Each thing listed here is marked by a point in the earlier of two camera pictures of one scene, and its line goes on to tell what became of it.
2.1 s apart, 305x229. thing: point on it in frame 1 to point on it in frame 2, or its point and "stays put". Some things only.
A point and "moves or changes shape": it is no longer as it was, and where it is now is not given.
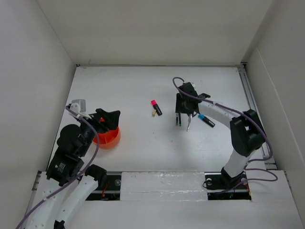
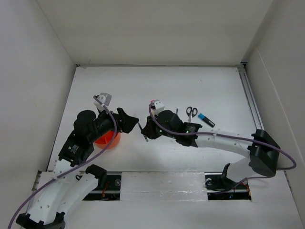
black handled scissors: (190, 117) stays put
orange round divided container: (108, 140) stays put
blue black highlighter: (203, 118) stays put
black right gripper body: (181, 106) to (160, 133)
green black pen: (180, 124) moves or changes shape
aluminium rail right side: (269, 165) stays put
